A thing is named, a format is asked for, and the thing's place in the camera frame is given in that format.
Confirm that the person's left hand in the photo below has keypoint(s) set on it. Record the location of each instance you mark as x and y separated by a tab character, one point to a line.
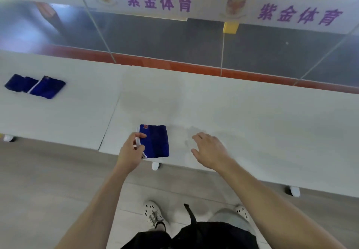
129	152

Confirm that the person's right hand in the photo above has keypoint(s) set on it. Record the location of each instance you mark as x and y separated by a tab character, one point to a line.
211	152

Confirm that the person's left thumb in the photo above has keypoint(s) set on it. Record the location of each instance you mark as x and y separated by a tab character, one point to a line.
138	136

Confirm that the person's right thumb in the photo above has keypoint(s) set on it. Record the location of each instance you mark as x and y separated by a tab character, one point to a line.
196	154

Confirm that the blue cloth red label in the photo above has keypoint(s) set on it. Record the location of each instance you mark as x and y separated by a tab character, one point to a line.
157	142

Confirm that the person's right forearm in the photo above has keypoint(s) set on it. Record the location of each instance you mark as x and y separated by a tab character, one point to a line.
277	209

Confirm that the person's left forearm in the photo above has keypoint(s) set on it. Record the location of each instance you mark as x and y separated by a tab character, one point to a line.
98	209

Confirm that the white table foot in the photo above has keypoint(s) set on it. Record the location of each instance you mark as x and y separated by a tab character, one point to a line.
8	138
294	191
155	166

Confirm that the person's left white shoe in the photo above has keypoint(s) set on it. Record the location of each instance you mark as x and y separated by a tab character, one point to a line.
153	213

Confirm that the person's white shoe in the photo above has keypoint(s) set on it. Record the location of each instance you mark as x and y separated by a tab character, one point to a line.
243	212
153	213

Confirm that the person's right white shoe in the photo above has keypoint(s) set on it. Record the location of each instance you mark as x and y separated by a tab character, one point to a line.
243	212

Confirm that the grey trouser leg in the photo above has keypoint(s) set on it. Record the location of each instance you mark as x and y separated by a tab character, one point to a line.
232	220

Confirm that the black garment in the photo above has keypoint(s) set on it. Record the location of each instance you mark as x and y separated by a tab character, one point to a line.
196	237

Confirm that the blue folded cloth white edge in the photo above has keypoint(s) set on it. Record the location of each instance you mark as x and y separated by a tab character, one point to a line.
47	88

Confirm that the dark blue folded cloth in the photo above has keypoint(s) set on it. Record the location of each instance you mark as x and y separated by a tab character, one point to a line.
18	83

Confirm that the yellow block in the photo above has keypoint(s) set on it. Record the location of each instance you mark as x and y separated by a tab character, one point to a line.
230	27

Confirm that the white banner purple print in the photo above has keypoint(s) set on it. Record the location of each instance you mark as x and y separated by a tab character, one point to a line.
179	0

